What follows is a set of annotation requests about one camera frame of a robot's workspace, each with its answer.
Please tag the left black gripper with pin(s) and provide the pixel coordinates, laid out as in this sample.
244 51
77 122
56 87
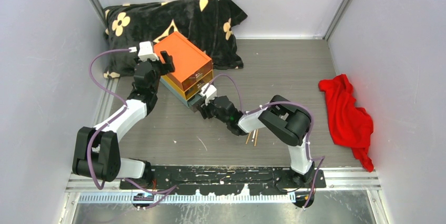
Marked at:
169 68

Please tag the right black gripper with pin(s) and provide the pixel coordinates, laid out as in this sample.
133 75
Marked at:
206 113

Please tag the orange drawer organizer box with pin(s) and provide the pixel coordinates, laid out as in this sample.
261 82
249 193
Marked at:
193 68

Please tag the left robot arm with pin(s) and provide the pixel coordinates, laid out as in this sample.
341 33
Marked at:
97 153

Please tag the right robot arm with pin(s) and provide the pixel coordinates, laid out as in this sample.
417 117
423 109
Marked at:
288 121

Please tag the gold makeup pencil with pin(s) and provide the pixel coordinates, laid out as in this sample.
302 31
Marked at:
255 141

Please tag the black floral plush pillow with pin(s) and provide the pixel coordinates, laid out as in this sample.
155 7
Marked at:
207 24

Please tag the red cloth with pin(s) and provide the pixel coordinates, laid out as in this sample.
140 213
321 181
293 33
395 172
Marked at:
349 125

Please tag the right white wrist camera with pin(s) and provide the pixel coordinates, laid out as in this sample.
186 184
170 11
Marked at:
208 92

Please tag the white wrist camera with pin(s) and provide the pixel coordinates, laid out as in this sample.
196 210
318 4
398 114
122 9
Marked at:
146 52
208 92

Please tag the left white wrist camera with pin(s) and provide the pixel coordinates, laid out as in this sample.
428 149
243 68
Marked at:
146 52

